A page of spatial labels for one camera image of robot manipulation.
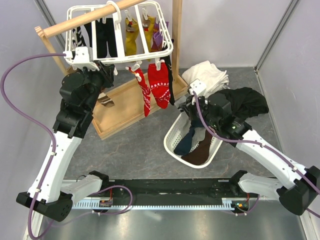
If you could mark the red patterned Christmas sock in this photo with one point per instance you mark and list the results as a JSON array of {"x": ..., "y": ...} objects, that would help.
[{"x": 159, "y": 84}]

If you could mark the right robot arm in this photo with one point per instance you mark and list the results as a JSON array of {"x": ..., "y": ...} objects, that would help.
[{"x": 223, "y": 116}]

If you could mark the brown sock in basket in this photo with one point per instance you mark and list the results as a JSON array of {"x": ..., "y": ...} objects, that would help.
[{"x": 201, "y": 153}]

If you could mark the white perforated laundry basket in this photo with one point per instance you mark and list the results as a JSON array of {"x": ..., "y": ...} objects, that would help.
[{"x": 177, "y": 131}]

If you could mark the black sock white stripes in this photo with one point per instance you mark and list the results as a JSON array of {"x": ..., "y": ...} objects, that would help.
[{"x": 78, "y": 38}]

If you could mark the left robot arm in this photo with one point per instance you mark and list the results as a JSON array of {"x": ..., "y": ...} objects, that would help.
[{"x": 79, "y": 91}]

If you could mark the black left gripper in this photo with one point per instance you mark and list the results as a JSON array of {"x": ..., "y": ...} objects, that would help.
[{"x": 106, "y": 71}]

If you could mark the brown striped sock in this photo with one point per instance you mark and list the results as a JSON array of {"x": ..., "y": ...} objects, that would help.
[{"x": 105, "y": 100}]

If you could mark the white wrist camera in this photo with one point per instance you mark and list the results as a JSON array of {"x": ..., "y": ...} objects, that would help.
[
  {"x": 197, "y": 86},
  {"x": 84, "y": 59}
]

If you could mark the purple striped sock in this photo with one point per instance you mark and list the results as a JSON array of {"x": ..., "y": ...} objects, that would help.
[{"x": 157, "y": 39}]

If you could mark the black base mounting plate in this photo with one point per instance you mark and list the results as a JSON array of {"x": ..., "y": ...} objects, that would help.
[{"x": 175, "y": 194}]

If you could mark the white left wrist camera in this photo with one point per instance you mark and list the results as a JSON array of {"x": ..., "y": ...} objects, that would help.
[{"x": 84, "y": 59}]

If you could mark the grey sock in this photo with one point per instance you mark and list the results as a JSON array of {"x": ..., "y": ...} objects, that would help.
[{"x": 199, "y": 135}]

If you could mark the white plastic clip hanger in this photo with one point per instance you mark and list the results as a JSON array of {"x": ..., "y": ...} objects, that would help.
[{"x": 121, "y": 58}]

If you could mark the aluminium rail frame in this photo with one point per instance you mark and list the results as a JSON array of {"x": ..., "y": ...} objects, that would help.
[{"x": 93, "y": 218}]

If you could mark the crumpled black cloth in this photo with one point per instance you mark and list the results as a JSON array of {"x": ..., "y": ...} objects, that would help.
[{"x": 245, "y": 102}]

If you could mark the yellow reindeer sock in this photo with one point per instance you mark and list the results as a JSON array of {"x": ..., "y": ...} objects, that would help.
[{"x": 132, "y": 31}]

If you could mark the folded white towel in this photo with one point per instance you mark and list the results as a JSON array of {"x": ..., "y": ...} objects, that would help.
[{"x": 209, "y": 74}]

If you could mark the plain black sock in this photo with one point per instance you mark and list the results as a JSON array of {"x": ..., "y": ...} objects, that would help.
[{"x": 105, "y": 38}]

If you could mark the navy blue sock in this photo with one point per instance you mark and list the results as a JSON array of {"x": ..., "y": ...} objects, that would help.
[{"x": 185, "y": 144}]

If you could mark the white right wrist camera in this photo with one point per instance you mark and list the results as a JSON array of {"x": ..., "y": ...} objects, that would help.
[{"x": 197, "y": 86}]

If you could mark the wooden drying rack stand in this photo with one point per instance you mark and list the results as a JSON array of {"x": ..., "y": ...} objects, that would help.
[{"x": 126, "y": 93}]

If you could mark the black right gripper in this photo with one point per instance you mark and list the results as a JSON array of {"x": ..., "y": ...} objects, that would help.
[{"x": 189, "y": 107}]

